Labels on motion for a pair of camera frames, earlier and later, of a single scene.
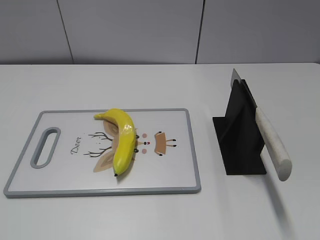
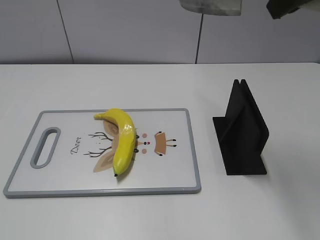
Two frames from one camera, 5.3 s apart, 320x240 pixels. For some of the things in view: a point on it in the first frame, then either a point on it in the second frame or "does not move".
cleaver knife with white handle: (278, 155) → (218, 7)
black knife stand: (239, 137) does not move
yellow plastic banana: (125, 142) does not move
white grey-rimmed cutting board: (80, 161) does not move
